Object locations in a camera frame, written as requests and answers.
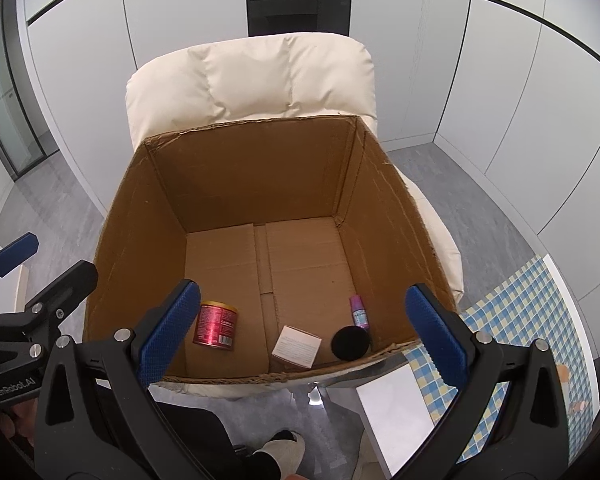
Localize red gold tin can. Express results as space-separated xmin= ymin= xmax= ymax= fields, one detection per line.
xmin=193 ymin=301 xmax=238 ymax=350

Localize black round lid jar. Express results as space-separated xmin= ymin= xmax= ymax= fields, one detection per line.
xmin=330 ymin=325 xmax=370 ymax=362

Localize small white carton box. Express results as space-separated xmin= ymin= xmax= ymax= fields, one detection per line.
xmin=271 ymin=325 xmax=322 ymax=370

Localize small purple pink tube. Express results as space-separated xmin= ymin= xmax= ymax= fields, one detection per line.
xmin=349 ymin=295 xmax=370 ymax=330

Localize operator left hand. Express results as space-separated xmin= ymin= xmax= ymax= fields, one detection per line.
xmin=0 ymin=399 xmax=38 ymax=446

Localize black clothed operator legs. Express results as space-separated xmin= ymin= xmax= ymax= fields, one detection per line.
xmin=158 ymin=402 xmax=282 ymax=479

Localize blue yellow checkered tablecloth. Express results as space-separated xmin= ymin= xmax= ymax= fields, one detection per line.
xmin=404 ymin=255 xmax=600 ymax=462

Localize beige slipper foot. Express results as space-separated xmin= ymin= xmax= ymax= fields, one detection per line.
xmin=250 ymin=429 xmax=306 ymax=479

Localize brown cardboard box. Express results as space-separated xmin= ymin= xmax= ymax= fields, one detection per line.
xmin=83 ymin=115 xmax=456 ymax=385

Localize cream padded armchair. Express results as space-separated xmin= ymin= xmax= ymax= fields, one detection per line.
xmin=125 ymin=32 xmax=460 ymax=396

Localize glass door with dark frame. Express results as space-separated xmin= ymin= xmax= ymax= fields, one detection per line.
xmin=0 ymin=0 xmax=58 ymax=180

